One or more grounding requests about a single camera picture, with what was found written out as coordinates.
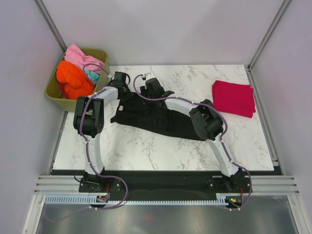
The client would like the left aluminium frame post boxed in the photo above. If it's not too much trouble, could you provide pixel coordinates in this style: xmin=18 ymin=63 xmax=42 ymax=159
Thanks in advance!
xmin=33 ymin=0 xmax=67 ymax=52

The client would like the pink t shirt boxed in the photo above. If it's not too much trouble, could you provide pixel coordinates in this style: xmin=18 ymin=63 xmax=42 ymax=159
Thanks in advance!
xmin=64 ymin=44 xmax=107 ymax=68

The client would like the aluminium cross rail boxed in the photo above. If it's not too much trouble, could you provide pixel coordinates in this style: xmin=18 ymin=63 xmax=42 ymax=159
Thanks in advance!
xmin=35 ymin=175 xmax=299 ymax=195

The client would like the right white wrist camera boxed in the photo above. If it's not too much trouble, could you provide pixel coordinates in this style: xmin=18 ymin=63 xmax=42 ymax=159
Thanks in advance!
xmin=141 ymin=72 xmax=153 ymax=80

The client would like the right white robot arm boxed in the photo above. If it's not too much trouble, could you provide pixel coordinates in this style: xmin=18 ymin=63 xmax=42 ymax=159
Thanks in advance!
xmin=133 ymin=73 xmax=244 ymax=192

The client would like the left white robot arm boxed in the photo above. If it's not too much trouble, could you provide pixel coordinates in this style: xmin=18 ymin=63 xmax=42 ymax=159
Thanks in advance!
xmin=73 ymin=72 xmax=133 ymax=192

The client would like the aluminium frame post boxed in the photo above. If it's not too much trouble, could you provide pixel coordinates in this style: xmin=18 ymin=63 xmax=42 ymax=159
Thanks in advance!
xmin=33 ymin=0 xmax=67 ymax=52
xmin=245 ymin=0 xmax=292 ymax=73

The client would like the olive green plastic bin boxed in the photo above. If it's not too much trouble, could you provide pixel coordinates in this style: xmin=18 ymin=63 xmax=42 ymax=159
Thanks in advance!
xmin=44 ymin=48 xmax=110 ymax=112

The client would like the orange t shirt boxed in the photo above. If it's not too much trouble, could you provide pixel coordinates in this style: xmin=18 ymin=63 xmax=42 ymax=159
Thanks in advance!
xmin=56 ymin=60 xmax=95 ymax=100

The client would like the white slotted cable duct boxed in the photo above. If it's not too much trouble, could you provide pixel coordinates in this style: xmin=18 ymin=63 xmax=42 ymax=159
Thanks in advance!
xmin=44 ymin=194 xmax=244 ymax=206

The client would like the teal t shirt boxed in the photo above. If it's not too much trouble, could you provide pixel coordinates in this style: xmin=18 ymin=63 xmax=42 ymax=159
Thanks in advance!
xmin=81 ymin=67 xmax=100 ymax=84

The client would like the folded red t shirt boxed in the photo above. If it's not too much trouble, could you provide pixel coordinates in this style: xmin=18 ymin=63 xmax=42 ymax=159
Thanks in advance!
xmin=212 ymin=80 xmax=256 ymax=118

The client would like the black t shirt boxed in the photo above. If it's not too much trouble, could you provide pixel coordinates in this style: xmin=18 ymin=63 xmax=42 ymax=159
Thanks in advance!
xmin=110 ymin=93 xmax=202 ymax=141

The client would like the right aluminium frame post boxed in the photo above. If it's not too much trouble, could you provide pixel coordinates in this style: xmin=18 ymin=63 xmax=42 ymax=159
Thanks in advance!
xmin=245 ymin=0 xmax=292 ymax=73

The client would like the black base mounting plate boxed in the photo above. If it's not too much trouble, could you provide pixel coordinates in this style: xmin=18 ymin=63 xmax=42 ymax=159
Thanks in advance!
xmin=78 ymin=171 xmax=252 ymax=200

